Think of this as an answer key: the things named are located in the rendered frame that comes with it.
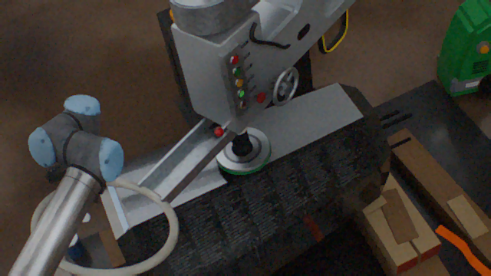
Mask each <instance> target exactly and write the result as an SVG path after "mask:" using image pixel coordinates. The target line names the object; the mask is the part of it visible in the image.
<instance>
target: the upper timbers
mask: <svg viewBox="0 0 491 276"><path fill-rule="evenodd" d="M393 188H396V189H397V191H398V192H399V194H400V197H401V198H402V200H403V202H404V206H405V208H406V210H407V211H408V213H409V215H410V217H411V219H412V220H411V221H412V223H413V224H414V227H415V229H416V230H417V232H418V235H419V238H414V239H412V240H411V241H407V242H404V243H402V244H399V245H398V244H397V242H396V240H395V238H394V234H393V232H392V231H391V229H390V226H389V224H388V222H387V218H386V216H385V214H384V212H383V210H382V208H381V207H380V208H379V209H377V211H375V212H372V213H371V214H369V215H367V216H365V215H364V214H363V212H362V211H360V212H359V213H358V215H359V217H360V219H361V221H362V222H363V223H362V224H363V225H364V227H365V228H366V229H367V231H368V233H369V234H370V235H371V237H372V238H373V240H374V241H375V243H376V246H377V247H378V248H379V250H380V251H381V253H382V255H383V256H384V257H385V259H386V262H387V263H388V265H389V266H390V267H391V269H392V270H393V272H394V274H395V275H396V276H397V275H399V274H402V273H403V272H404V271H406V270H408V269H410V268H413V267H415V266H416V265H417V261H418V263H419V264H421V263H423V262H424V261H425V260H427V259H428V258H431V257H433V256H434V255H437V254H439V250H440V241H439V239H438V237H437V236H436V235H435V234H434V233H433V230H432V229H431V228H430V227H429V226H428V224H427V223H426V221H425V220H424V219H423V217H422V216H421V215H420V213H419V212H418V210H417V209H416V208H415V206H414V205H413V203H412V202H411V201H410V200H409V198H408V196H407V195H406V194H405V192H404V191H403V190H402V188H401V187H400V186H399V185H398V184H397V181H396V180H395V179H394V177H393V176H392V174H391V173H390V174H389V177H388V179H387V182H386V184H385V186H384V189H383V191H382V192H384V191H387V190H389V189H393Z"/></svg>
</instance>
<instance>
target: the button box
mask: <svg viewBox="0 0 491 276"><path fill-rule="evenodd" d="M235 54H237V55H238V56H239V61H238V63H236V64H234V65H232V64H231V59H232V57H233V56H234V55H235ZM218 57H219V63H220V68H221V71H222V78H223V82H224V86H225V89H226V96H227V100H228V101H229V107H230V111H231V115H232V117H234V118H236V119H239V118H240V117H241V116H242V115H243V114H244V113H245V111H246V110H247V109H249V108H250V107H251V106H252V101H251V97H250V93H249V84H247V79H246V71H245V66H244V61H243V57H242V49H241V44H240V43H239V42H237V41H235V42H234V43H233V44H232V45H231V46H230V47H229V48H228V49H227V50H226V52H223V53H221V54H219V55H218ZM236 66H240V67H241V73H240V75H239V76H236V77H234V76H233V71H234V70H235V68H236ZM240 77H242V79H243V84H242V86H241V87H239V88H236V80H238V79H239V78H240ZM242 88H244V89H245V94H244V96H243V98H241V99H239V97H237V95H239V91H240V90H241V89H242ZM244 99H246V100H247V104H246V106H245V108H244V109H241V108H240V105H241V102H242V101H243V100H244Z"/></svg>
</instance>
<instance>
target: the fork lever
mask: <svg viewBox="0 0 491 276"><path fill-rule="evenodd" d="M214 123H215V121H213V120H211V119H209V118H206V117H204V118H203V119H202V120H201V122H200V123H198V124H197V125H195V126H194V128H192V129H191V131H190V132H189V133H188V134H187V135H186V136H184V138H182V139H181V141H180V142H179V143H178V144H177V145H176V146H175V147H173V148H172V149H171V150H170V151H169V152H168V153H167V154H166V155H165V156H164V157H163V158H162V159H161V160H160V161H159V162H158V163H157V165H156V166H155V167H154V168H153V169H152V170H150V171H149V172H148V173H147V174H146V175H145V176H144V177H143V178H142V179H141V180H140V181H139V182H138V183H137V186H138V187H139V188H140V187H141V186H146V187H148V188H150V189H152V190H154V192H156V193H157V194H159V195H160V196H161V197H160V201H161V202H165V201H167V202H168V203H169V204H170V203H171V202H172V201H173V200H174V199H175V198H176V197H177V196H178V195H179V194H180V193H181V192H182V191H183V190H184V189H185V188H186V187H187V186H188V185H189V183H190V182H191V181H192V180H193V179H194V178H195V177H197V176H198V175H199V174H200V173H201V172H202V170H203V169H204V168H205V167H206V166H207V165H209V164H210V163H211V162H212V161H213V159H214V158H215V157H216V156H217V155H218V154H220V153H221V152H222V150H223V149H224V148H225V147H226V145H227V144H228V143H230V142H231V140H232V139H233V138H234V137H235V136H236V135H237V133H234V132H233V131H232V130H230V129H228V130H227V131H226V132H225V133H224V134H223V135H222V136H216V135H215V132H214V130H211V129H210V128H208V127H210V126H211V125H212V124H214Z"/></svg>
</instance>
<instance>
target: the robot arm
mask: <svg viewBox="0 0 491 276"><path fill-rule="evenodd" d="M64 107H65V110H64V111H63V112H61V113H60V114H58V115H57V116H55V117H54V118H53V119H52V120H50V121H48V122H47V123H46V124H44V125H42V126H41V127H38V128H37V129H36V130H35V131H34V132H33V133H31V135H30V137H29V139H28V146H29V149H30V151H31V155H32V158H33V159H34V160H35V161H36V162H37V163H38V164H39V165H41V166H43V167H50V166H53V165H54V164H55V163H60V164H61V165H58V166H54V167H51V168H50V169H49V170H48V173H47V174H46V176H45V177H46V179H47V180H48V181H49V182H50V183H54V182H58V181H61V182H60V184H59V187H58V188H57V190H56V191H55V193H54V195H53V196H52V199H51V201H50V202H49V203H48V205H47V207H46V209H45V211H44V213H43V214H42V216H41V217H40V219H39V221H38V223H37V225H36V226H35V229H34V231H33V232H32V233H31V235H30V237H29V239H28V241H27V243H25V245H24V248H23V249H22V251H21V253H20V254H19V257H18V259H17V260H16V261H15V263H14V265H13V267H12V269H11V270H10V272H9V274H8V276H53V275H54V273H55V272H56V270H57V269H58V265H59V264H60V263H61V261H62V259H63V257H64V254H65V253H66V252H67V250H68V249H69V245H70V244H71V242H72V241H73V239H74V236H75V234H76V232H77V230H78V229H79V228H80V226H81V223H82V222H89V221H90V219H91V217H90V215H89V214H88V211H89V208H90V206H91V204H92V202H96V204H99V195H100V194H103V192H104V189H106V182H113V181H114V180H116V179H117V178H118V176H119V175H120V173H121V170H122V168H123V164H124V151H123V148H122V146H121V145H120V144H118V143H116V141H114V140H111V139H110V138H108V137H102V136H101V118H100V114H101V112H100V104H99V102H98V101H97V100H96V99H95V98H93V97H91V96H88V95H73V96H72V97H69V98H68V99H66V101H65V104H64ZM96 198H97V199H96Z"/></svg>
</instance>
